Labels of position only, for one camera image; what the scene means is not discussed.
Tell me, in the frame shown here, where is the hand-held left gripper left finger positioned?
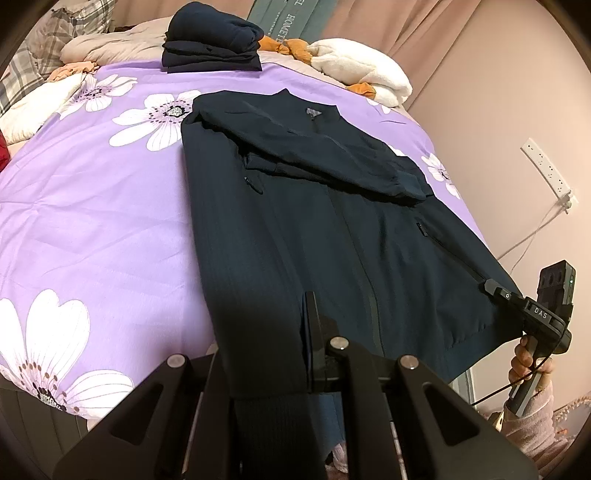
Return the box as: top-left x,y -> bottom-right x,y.
52,353 -> 241,480

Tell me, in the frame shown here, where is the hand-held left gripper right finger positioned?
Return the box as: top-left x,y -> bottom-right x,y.
304,291 -> 540,480

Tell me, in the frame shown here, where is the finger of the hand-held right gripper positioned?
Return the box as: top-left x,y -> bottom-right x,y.
482,278 -> 527,311

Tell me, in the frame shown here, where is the navy zip jacket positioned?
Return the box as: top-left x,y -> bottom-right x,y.
181,88 -> 525,480

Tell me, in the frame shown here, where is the person's right forearm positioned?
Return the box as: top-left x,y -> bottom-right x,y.
501,381 -> 580,462

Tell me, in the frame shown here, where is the stack of folded navy clothes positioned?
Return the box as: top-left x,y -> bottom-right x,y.
161,1 -> 265,75

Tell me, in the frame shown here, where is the person's right hand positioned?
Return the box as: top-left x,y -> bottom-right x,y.
508,335 -> 556,394

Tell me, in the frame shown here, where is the purple floral bedsheet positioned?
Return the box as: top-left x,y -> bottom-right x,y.
0,60 -> 490,421

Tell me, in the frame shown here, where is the white fluffy blanket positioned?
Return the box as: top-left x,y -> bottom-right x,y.
308,38 -> 414,108

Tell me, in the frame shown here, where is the pink curtain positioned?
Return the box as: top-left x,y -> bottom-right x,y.
318,0 -> 491,112
106,0 -> 259,33

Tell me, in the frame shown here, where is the teal hanging cloth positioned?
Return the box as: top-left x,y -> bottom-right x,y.
247,0 -> 340,47

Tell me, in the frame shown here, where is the white pillow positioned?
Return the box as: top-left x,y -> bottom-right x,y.
0,74 -> 88,141

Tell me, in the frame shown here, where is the beige quilt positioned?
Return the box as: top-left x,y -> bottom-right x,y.
60,21 -> 352,86

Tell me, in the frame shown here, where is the peach cloth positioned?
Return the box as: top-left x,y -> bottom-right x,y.
48,61 -> 100,83

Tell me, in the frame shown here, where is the grey plaid cloth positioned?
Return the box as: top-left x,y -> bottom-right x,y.
0,51 -> 34,116

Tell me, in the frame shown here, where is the grey plaid pillow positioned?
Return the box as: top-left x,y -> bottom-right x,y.
25,0 -> 112,75

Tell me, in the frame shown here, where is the white power cable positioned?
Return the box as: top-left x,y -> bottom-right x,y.
496,203 -> 571,278

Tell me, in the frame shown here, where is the white wall socket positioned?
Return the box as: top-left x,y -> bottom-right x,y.
521,137 -> 579,216

